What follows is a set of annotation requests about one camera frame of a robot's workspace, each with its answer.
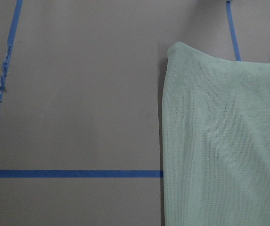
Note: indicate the olive green long-sleeve shirt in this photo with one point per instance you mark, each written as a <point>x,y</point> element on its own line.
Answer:
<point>216,140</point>

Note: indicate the blue tape line lengthwise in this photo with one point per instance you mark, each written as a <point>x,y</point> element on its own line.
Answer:
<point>10,44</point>

